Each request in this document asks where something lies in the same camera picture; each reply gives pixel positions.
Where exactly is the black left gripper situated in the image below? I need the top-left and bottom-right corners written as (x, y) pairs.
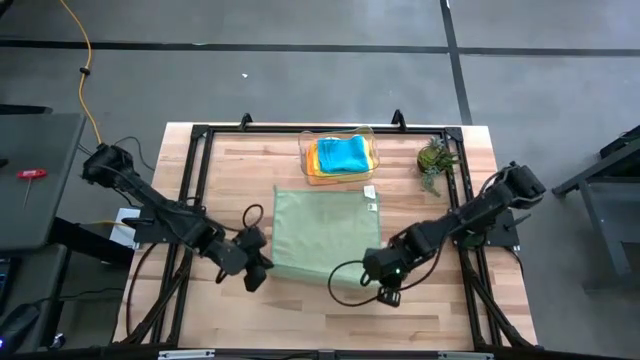
top-left (232, 225), bottom-right (275, 279)

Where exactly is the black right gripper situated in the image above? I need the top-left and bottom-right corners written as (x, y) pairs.
top-left (359, 247), bottom-right (407, 290)

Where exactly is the light green microfiber towel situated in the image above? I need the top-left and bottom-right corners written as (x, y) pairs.
top-left (269, 184), bottom-right (383, 290)

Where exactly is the orange microfiber towel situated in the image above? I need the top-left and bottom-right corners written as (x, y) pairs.
top-left (304, 140), bottom-right (331, 185)

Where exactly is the yellow microfiber towel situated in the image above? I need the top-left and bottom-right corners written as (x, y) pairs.
top-left (319, 133), bottom-right (377, 182)

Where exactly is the teal microfiber towel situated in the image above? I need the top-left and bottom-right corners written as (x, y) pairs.
top-left (316, 134), bottom-right (371, 175)

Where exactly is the clear plastic bin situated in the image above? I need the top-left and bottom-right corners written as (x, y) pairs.
top-left (297, 124), bottom-right (381, 187)

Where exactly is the potted succulent plant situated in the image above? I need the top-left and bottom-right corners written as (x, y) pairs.
top-left (416, 137), bottom-right (461, 198)

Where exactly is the white paper sheet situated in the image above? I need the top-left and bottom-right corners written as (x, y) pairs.
top-left (110, 207), bottom-right (142, 249)

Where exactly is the dark metal side table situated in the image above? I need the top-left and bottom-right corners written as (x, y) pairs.
top-left (552, 124), bottom-right (640, 291)

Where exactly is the black computer mouse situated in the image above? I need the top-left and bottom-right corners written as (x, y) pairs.
top-left (0, 303), bottom-right (40, 352)

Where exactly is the dark grey side desk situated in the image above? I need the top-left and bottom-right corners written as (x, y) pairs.
top-left (0, 112), bottom-right (87, 251)

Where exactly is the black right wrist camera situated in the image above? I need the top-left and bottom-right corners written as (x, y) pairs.
top-left (375, 285), bottom-right (403, 308)

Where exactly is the silver metal bracket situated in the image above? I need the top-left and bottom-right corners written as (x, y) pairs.
top-left (157, 349), bottom-right (216, 360)
top-left (437, 351), bottom-right (494, 360)

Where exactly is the thin black floor cable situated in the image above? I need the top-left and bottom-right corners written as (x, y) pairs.
top-left (74, 135), bottom-right (156, 174)

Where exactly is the red-handled hex key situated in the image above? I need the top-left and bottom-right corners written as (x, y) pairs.
top-left (15, 168), bottom-right (49, 209)

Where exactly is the yellow extension cable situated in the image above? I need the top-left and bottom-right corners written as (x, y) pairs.
top-left (59, 0), bottom-right (104, 147)

